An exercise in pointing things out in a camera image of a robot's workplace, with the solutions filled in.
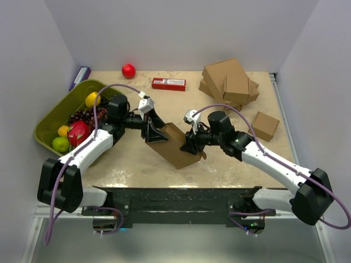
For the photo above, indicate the green lime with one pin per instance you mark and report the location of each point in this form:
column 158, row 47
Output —
column 61, row 144

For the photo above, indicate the olive green plastic bin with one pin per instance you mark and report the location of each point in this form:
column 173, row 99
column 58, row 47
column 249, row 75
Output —
column 46, row 129

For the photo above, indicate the red dragon fruit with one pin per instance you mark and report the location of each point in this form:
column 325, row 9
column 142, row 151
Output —
column 77, row 133

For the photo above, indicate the top small cardboard box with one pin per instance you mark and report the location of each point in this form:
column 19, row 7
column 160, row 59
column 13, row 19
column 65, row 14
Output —
column 240, row 90

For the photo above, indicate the large stacked cardboard box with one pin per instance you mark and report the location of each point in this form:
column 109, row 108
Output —
column 214, row 75

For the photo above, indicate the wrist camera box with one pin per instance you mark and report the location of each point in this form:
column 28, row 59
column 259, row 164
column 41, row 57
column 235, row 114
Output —
column 145, row 106
column 193, row 118

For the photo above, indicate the red rectangular carton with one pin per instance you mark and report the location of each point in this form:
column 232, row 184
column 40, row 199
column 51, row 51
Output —
column 169, row 84

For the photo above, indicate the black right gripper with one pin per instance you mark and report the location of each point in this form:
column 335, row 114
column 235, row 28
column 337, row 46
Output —
column 190, row 146

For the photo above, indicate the dark purple grape bunch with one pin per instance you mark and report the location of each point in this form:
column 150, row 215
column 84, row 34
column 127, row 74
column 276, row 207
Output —
column 87, row 115

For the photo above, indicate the red apple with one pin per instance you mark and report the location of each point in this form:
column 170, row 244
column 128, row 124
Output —
column 128, row 71

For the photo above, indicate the purple flat box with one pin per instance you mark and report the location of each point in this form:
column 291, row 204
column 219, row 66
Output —
column 82, row 75

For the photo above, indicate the lone small cardboard box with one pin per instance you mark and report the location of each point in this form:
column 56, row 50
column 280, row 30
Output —
column 264, row 126

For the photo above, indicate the small orange fruit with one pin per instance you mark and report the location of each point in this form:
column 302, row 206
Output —
column 62, row 131

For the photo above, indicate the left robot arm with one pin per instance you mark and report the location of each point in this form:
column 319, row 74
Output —
column 60, row 184

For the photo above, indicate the yellow lemon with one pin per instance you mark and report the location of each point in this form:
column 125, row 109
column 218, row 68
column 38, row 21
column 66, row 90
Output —
column 92, row 99

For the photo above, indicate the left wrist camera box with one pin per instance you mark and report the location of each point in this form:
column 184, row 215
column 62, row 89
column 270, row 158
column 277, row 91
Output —
column 145, row 106

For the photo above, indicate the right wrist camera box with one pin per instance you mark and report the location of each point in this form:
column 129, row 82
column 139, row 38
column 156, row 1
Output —
column 193, row 118

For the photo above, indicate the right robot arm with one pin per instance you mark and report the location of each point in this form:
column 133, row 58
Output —
column 306, row 193

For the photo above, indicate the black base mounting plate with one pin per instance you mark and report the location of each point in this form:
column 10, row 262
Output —
column 213, row 206

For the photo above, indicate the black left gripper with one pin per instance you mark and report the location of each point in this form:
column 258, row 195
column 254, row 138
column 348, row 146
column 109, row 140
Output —
column 147, row 132

